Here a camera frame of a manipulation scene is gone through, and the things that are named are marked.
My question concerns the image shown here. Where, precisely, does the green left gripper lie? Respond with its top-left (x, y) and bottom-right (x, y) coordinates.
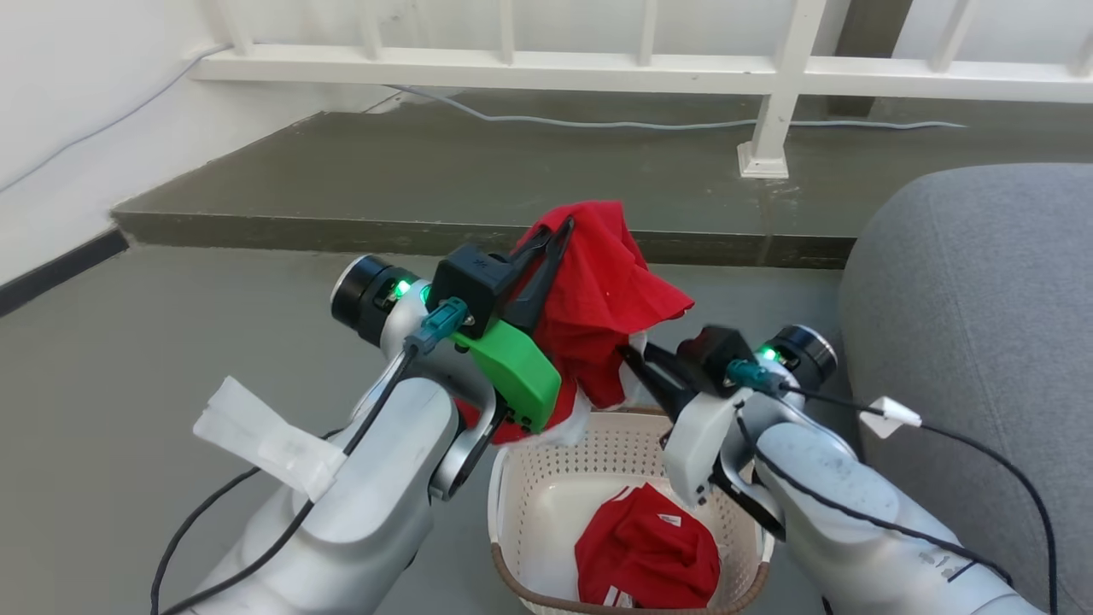
top-left (451, 217), bottom-right (575, 434)

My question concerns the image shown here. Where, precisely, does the grey fabric sofa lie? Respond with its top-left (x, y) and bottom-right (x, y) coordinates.
top-left (839, 162), bottom-right (1093, 615)

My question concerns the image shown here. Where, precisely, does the black skirting strip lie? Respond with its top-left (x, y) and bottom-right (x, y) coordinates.
top-left (0, 229), bottom-right (129, 317)

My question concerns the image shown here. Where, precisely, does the black right arm cable teal plug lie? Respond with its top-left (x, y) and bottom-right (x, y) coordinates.
top-left (726, 359), bottom-right (1060, 615)

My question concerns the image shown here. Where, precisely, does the white railing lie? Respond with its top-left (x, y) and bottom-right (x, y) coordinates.
top-left (188, 0), bottom-right (1093, 180)

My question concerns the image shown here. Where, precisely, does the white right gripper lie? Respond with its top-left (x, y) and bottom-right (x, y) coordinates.
top-left (617, 343), bottom-right (749, 509)

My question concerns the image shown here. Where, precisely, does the cream perforated laundry basket brown rim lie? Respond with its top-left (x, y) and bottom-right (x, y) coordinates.
top-left (487, 408), bottom-right (776, 615)

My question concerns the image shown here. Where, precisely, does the white tape wrap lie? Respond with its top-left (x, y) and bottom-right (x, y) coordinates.
top-left (192, 376), bottom-right (348, 501)

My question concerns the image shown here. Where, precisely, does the black left arm cable teal plug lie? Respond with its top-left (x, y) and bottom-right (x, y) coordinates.
top-left (149, 297), bottom-right (471, 615)

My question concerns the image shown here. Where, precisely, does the black arm cable teal plug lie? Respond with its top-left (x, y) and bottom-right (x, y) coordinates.
top-left (149, 297), bottom-right (471, 615)
top-left (726, 359), bottom-right (1060, 615)

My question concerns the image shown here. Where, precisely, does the small white cable tag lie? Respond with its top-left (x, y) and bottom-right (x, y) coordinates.
top-left (858, 395), bottom-right (923, 439)

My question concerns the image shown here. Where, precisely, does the red garment with white hem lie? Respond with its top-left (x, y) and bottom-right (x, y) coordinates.
top-left (457, 201), bottom-right (694, 447)

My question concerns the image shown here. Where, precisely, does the red garment with striped cuff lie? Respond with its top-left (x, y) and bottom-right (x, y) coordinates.
top-left (575, 483), bottom-right (722, 610)

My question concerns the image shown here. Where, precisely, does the thin grey cable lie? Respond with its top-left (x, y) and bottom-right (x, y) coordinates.
top-left (384, 84), bottom-right (967, 134)
top-left (0, 43), bottom-right (231, 194)

